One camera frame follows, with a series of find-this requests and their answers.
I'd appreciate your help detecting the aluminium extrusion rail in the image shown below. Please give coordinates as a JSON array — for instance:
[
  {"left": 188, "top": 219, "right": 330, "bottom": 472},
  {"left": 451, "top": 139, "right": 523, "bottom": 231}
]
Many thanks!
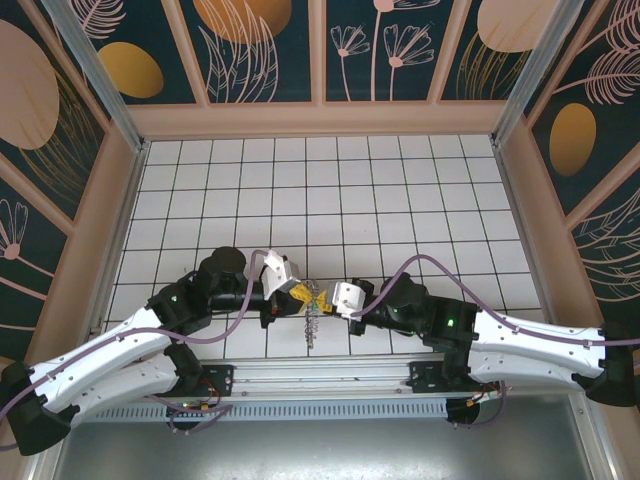
[{"left": 47, "top": 355, "right": 599, "bottom": 401}]

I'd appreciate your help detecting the metal disc with keyrings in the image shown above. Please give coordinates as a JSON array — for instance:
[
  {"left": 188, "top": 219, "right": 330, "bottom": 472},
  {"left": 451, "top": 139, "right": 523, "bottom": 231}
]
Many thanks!
[{"left": 302, "top": 277, "right": 324, "bottom": 351}]

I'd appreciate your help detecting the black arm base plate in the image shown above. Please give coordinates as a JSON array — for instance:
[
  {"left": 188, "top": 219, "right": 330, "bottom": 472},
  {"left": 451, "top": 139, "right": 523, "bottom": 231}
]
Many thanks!
[
  {"left": 143, "top": 364, "right": 236, "bottom": 399},
  {"left": 407, "top": 360, "right": 501, "bottom": 396}
]

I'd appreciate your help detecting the grey metal panel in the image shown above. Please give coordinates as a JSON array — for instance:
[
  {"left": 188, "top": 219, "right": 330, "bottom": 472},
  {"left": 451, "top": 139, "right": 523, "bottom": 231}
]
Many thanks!
[{"left": 29, "top": 392, "right": 614, "bottom": 480}]

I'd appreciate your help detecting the aluminium corner post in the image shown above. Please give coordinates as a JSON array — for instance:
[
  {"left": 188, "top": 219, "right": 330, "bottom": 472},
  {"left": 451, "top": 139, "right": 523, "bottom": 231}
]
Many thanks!
[
  {"left": 490, "top": 0, "right": 575, "bottom": 146},
  {"left": 40, "top": 0, "right": 151, "bottom": 154}
]

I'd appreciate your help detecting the slotted grey cable duct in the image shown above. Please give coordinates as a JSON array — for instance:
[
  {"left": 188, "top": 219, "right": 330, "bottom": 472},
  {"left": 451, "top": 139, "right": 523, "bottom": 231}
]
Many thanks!
[{"left": 69, "top": 399, "right": 451, "bottom": 422}]

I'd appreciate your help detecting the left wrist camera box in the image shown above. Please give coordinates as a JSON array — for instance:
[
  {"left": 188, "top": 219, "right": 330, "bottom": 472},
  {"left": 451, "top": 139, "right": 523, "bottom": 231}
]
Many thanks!
[{"left": 262, "top": 248, "right": 302, "bottom": 304}]

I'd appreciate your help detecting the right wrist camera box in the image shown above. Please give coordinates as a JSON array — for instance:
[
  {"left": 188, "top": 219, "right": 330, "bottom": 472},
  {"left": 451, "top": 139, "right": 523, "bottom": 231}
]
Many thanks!
[{"left": 332, "top": 281, "right": 369, "bottom": 321}]

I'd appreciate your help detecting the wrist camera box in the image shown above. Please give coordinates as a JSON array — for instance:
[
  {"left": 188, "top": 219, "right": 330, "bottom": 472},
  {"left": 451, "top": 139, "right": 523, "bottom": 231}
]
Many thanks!
[
  {"left": 332, "top": 281, "right": 369, "bottom": 321},
  {"left": 262, "top": 248, "right": 302, "bottom": 304}
]

